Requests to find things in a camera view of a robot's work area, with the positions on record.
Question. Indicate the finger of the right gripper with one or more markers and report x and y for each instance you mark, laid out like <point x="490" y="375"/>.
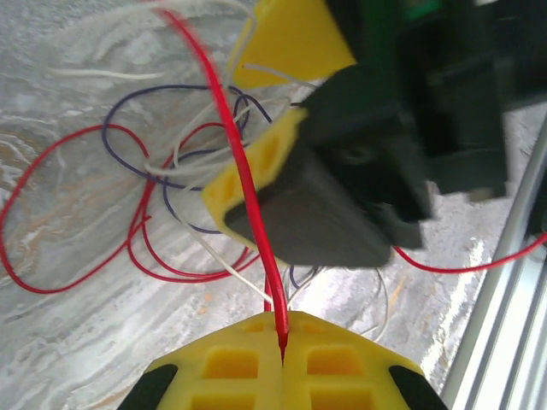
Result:
<point x="295" y="38"/>
<point x="325" y="213"/>

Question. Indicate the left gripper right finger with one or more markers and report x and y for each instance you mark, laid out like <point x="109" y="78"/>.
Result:
<point x="342" y="376"/>

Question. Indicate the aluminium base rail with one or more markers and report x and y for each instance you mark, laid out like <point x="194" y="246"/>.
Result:
<point x="504" y="299"/>

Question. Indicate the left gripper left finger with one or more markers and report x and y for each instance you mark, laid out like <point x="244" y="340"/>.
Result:
<point x="239" y="376"/>

